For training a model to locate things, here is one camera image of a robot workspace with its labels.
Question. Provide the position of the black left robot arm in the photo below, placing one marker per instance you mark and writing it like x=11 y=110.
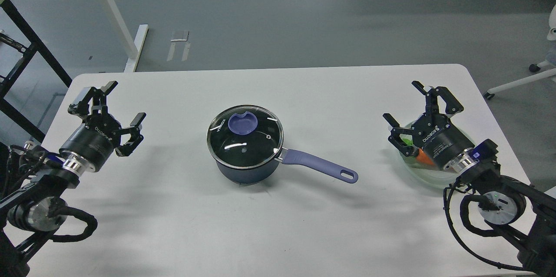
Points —
x=35 y=179

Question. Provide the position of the green vegetable toy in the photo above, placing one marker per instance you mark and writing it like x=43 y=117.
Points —
x=408 y=140

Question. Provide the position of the orange carrot toy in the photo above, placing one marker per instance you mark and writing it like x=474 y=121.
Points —
x=423 y=158

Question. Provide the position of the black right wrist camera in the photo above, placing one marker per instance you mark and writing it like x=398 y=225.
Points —
x=486 y=151

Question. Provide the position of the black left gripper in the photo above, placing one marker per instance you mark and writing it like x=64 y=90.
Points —
x=94 y=139

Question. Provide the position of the glass pot lid blue knob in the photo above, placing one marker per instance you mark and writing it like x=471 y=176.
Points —
x=245 y=137

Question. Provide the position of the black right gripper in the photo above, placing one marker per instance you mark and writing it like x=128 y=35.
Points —
x=439 y=139

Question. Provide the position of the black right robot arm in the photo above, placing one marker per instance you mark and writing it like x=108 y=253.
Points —
x=494 y=205

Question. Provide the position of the blue saucepan with handle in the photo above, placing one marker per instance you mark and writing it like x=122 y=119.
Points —
x=288 y=156

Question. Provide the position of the black metal rack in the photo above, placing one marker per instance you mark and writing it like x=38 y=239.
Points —
x=36 y=47

